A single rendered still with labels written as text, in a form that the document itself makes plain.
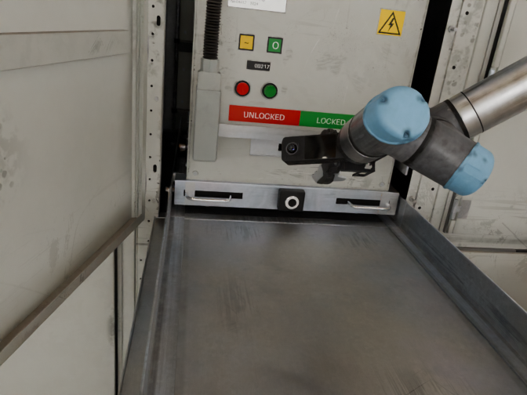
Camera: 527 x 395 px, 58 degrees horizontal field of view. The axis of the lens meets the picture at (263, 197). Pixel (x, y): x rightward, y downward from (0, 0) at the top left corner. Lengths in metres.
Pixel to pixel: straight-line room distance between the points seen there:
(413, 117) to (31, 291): 0.59
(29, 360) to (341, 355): 0.83
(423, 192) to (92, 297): 0.81
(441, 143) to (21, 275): 0.61
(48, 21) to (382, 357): 0.66
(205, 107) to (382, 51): 0.41
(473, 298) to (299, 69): 0.57
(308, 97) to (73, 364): 0.85
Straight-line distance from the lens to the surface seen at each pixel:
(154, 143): 1.03
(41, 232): 0.77
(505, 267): 1.37
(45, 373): 1.34
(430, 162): 0.68
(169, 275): 0.85
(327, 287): 0.88
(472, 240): 1.31
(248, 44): 1.04
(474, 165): 0.69
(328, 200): 1.14
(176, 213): 1.09
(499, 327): 0.89
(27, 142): 0.71
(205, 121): 0.94
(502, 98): 0.82
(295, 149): 0.80
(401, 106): 0.64
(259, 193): 1.10
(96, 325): 1.22
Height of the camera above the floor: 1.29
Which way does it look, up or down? 21 degrees down
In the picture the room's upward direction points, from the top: 7 degrees clockwise
